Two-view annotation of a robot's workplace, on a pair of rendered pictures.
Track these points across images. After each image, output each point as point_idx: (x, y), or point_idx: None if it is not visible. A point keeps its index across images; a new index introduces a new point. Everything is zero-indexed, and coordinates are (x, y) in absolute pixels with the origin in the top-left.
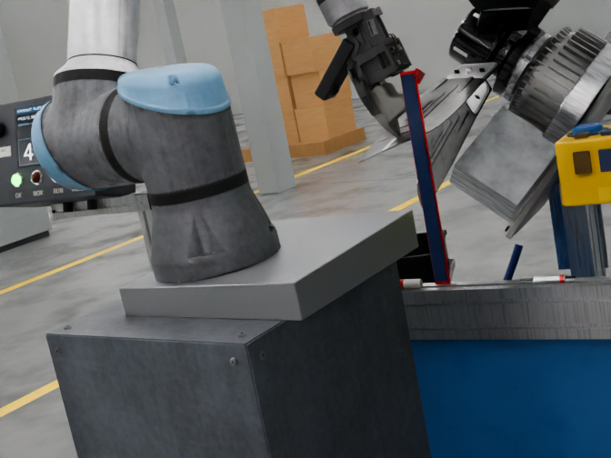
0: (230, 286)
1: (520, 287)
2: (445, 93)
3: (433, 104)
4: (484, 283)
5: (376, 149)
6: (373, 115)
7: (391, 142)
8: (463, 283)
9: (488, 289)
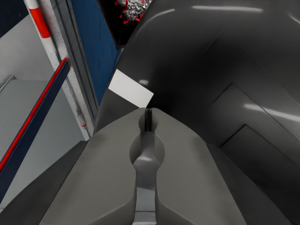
0: None
1: (71, 108)
2: (292, 206)
3: (256, 182)
4: (75, 89)
5: (158, 39)
6: (82, 142)
7: (135, 94)
8: (70, 77)
9: (64, 93)
